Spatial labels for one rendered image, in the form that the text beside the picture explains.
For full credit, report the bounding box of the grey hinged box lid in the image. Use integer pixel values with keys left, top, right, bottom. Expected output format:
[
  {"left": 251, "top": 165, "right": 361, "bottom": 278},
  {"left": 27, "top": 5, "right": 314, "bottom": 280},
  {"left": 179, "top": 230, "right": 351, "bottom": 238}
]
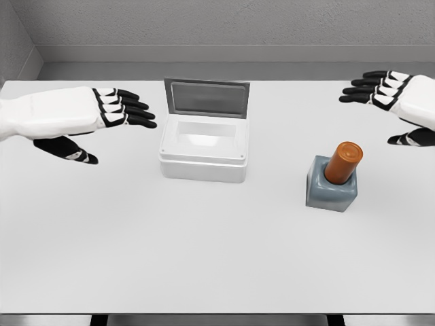
[{"left": 163, "top": 77, "right": 251, "bottom": 120}]

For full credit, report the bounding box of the white rectangular storage box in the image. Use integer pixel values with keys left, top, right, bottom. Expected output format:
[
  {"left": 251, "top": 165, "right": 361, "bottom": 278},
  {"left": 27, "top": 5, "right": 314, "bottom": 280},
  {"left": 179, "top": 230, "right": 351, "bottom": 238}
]
[{"left": 158, "top": 113, "right": 249, "bottom": 185}]

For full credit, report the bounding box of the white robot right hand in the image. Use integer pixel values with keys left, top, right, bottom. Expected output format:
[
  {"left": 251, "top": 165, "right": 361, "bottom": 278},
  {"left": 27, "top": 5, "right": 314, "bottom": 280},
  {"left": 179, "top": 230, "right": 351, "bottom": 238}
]
[{"left": 338, "top": 70, "right": 435, "bottom": 148}]

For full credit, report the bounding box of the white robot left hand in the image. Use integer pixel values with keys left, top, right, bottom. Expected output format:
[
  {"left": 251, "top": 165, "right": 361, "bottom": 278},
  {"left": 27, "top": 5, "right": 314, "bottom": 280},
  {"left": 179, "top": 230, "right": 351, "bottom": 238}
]
[{"left": 16, "top": 86, "right": 158, "bottom": 166}]

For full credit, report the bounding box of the grey bottle with orange cap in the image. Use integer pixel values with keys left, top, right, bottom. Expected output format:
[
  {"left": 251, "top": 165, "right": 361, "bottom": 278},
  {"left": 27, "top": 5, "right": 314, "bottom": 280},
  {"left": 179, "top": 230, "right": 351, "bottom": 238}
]
[{"left": 304, "top": 141, "right": 364, "bottom": 213}]

